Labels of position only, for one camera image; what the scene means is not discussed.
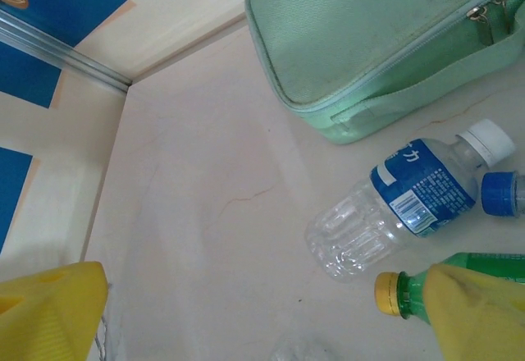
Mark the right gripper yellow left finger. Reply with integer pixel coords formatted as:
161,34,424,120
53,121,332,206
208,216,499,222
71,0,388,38
0,260,110,361

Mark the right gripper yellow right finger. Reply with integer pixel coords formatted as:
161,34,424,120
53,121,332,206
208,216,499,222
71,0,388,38
422,263,525,361

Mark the clear bottle blue cap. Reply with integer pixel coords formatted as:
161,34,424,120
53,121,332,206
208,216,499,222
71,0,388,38
480,170,525,218

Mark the Pocari bottle white cap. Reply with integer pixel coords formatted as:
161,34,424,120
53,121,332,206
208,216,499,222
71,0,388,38
304,118,516,283

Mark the green bottle yellow cap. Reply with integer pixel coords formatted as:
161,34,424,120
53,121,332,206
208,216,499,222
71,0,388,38
373,252,525,321

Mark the mint green zip pouch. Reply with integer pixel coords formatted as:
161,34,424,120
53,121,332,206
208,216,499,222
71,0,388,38
244,0,525,145

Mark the aluminium frame post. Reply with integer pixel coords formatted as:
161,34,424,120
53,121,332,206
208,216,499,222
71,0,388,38
0,7,133,91

